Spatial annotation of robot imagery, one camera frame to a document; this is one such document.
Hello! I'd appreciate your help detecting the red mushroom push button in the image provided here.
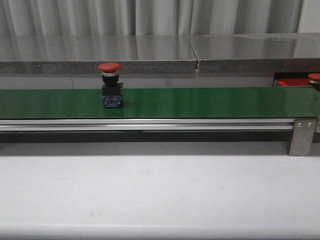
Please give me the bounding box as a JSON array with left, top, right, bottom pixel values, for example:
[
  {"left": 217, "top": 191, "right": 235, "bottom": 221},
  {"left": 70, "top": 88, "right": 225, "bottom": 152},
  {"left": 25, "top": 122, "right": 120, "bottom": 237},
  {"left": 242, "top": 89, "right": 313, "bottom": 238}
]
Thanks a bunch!
[{"left": 308, "top": 73, "right": 320, "bottom": 92}]

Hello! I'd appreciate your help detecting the grey pleated curtain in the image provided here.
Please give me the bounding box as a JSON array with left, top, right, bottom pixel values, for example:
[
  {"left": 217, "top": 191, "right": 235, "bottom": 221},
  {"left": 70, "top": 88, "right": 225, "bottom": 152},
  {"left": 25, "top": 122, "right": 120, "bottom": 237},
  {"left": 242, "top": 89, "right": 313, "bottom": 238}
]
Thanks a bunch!
[{"left": 0, "top": 0, "right": 303, "bottom": 36}]

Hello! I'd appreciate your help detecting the grey stone slab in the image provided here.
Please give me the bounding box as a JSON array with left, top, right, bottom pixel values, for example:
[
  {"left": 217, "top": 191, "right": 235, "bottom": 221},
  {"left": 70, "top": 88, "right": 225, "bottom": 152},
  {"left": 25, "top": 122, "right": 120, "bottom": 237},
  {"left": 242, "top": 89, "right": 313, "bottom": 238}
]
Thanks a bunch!
[
  {"left": 189, "top": 32, "right": 320, "bottom": 73},
  {"left": 0, "top": 35, "right": 198, "bottom": 75}
]

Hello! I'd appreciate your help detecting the aluminium conveyor side rail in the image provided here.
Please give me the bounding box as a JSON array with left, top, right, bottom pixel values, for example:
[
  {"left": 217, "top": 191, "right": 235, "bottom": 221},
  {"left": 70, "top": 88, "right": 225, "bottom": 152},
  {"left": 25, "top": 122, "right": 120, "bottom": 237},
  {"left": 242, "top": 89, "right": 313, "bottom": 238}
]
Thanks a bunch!
[{"left": 0, "top": 118, "right": 295, "bottom": 132}]

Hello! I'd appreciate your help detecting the steel conveyor support bracket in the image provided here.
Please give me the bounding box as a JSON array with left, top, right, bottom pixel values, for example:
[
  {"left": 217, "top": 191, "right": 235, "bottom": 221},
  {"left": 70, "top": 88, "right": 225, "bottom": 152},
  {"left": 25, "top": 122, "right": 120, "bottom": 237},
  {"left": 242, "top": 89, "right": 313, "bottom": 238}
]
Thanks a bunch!
[{"left": 288, "top": 118, "right": 317, "bottom": 156}]

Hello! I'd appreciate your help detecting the red plastic bin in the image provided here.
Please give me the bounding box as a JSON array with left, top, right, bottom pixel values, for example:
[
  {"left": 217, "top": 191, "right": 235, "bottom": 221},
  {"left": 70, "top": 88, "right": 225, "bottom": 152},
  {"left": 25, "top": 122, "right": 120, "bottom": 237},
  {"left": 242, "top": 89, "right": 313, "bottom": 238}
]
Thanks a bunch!
[{"left": 275, "top": 78, "right": 309, "bottom": 87}]

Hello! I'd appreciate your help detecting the green conveyor belt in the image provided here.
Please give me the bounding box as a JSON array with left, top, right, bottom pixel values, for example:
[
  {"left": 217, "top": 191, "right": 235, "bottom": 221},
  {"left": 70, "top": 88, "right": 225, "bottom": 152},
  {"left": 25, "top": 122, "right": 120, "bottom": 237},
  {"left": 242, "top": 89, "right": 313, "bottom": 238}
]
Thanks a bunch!
[{"left": 0, "top": 87, "right": 320, "bottom": 120}]

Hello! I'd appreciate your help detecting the right grey stone slab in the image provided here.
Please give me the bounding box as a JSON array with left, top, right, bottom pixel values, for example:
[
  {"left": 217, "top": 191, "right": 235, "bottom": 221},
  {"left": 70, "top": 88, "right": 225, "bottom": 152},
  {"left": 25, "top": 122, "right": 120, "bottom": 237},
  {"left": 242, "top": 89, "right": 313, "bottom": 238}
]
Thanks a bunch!
[{"left": 189, "top": 32, "right": 320, "bottom": 73}]

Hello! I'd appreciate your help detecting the left grey stone slab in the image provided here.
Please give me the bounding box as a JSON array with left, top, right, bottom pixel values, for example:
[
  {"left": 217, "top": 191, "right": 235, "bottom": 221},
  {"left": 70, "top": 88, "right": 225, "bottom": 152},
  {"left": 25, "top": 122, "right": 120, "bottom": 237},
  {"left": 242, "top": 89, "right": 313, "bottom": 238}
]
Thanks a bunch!
[{"left": 0, "top": 35, "right": 198, "bottom": 75}]

